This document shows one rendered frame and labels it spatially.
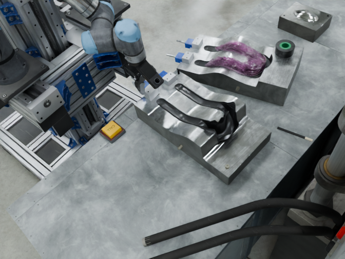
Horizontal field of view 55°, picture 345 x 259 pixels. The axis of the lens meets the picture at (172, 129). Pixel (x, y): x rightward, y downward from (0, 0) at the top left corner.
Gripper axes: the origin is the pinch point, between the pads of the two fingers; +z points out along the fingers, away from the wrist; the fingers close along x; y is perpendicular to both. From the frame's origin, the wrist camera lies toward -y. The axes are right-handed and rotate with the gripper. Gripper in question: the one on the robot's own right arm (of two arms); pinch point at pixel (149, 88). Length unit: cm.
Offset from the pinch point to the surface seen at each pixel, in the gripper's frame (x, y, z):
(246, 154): -3.2, -46.8, 1.8
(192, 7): -136, 105, 130
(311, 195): -5, -72, -1
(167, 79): -9.4, -0.7, 3.5
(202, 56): -33.1, 0.7, 13.4
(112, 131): 22.1, 1.6, 7.6
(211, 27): -124, 72, 124
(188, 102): -7.1, -14.6, 4.6
